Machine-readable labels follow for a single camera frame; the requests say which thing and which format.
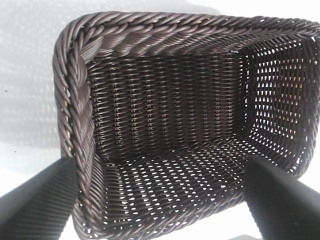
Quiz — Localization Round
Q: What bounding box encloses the dark brown wicker basket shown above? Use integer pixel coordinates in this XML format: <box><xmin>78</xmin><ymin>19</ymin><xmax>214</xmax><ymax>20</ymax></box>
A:
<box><xmin>51</xmin><ymin>11</ymin><xmax>320</xmax><ymax>240</ymax></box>

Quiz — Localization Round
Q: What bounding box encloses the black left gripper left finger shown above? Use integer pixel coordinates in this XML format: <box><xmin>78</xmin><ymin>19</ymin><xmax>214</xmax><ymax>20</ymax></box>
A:
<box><xmin>0</xmin><ymin>157</ymin><xmax>79</xmax><ymax>240</ymax></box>

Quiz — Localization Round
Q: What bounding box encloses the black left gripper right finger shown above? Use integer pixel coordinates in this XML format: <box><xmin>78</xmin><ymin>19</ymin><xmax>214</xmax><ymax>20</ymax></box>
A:
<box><xmin>245</xmin><ymin>155</ymin><xmax>320</xmax><ymax>240</ymax></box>

